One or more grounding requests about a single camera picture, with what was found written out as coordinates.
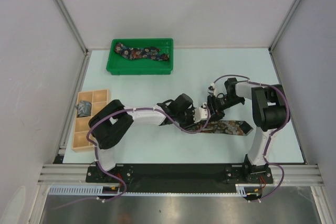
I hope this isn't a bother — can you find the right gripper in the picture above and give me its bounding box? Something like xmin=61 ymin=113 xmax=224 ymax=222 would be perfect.
xmin=205 ymin=94 xmax=244 ymax=123

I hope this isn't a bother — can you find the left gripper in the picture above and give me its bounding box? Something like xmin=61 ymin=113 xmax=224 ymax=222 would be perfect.
xmin=175 ymin=106 xmax=200 ymax=131

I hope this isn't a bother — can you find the orange grey patterned tie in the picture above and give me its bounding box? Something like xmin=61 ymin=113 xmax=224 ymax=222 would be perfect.
xmin=186 ymin=120 xmax=253 ymax=136

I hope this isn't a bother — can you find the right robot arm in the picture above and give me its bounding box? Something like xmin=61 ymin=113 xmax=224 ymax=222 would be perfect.
xmin=207 ymin=76 xmax=290 ymax=183

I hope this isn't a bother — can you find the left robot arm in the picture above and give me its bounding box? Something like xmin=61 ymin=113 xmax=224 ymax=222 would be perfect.
xmin=88 ymin=93 xmax=207 ymax=182

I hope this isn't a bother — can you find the dark floral tie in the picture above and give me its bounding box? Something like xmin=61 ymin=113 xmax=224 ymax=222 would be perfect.
xmin=113 ymin=42 xmax=170 ymax=61

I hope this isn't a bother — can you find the green plastic bin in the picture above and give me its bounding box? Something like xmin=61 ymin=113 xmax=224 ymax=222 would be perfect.
xmin=106 ymin=38 xmax=174 ymax=75

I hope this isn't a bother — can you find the wooden compartment box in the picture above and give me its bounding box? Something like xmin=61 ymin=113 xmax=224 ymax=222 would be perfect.
xmin=71 ymin=89 xmax=112 ymax=154

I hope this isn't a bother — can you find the rolled grey tie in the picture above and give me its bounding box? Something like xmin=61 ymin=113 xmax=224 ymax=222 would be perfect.
xmin=75 ymin=100 xmax=92 ymax=118

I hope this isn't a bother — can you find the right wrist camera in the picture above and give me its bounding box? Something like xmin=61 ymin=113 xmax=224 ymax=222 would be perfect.
xmin=208 ymin=82 xmax=218 ymax=97

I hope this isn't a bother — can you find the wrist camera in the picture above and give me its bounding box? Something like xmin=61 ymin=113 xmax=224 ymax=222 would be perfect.
xmin=194 ymin=103 xmax=209 ymax=122
xmin=208 ymin=82 xmax=218 ymax=97

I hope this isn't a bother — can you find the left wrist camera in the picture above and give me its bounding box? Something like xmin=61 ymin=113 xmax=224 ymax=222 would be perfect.
xmin=194 ymin=103 xmax=209 ymax=122

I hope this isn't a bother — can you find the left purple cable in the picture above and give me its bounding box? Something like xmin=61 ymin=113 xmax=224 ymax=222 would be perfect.
xmin=87 ymin=106 xmax=212 ymax=205

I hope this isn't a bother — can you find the purple cable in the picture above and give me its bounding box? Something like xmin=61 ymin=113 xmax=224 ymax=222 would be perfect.
xmin=211 ymin=74 xmax=291 ymax=204
xmin=87 ymin=106 xmax=212 ymax=205

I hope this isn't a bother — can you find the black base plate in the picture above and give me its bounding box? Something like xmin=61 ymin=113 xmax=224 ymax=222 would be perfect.
xmin=86 ymin=164 xmax=274 ymax=189

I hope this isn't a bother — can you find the white cable duct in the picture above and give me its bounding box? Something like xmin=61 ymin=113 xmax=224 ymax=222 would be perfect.
xmin=48 ymin=184 xmax=257 ymax=198

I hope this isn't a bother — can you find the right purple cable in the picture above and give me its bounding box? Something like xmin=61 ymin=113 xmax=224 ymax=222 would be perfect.
xmin=211 ymin=74 xmax=291 ymax=204

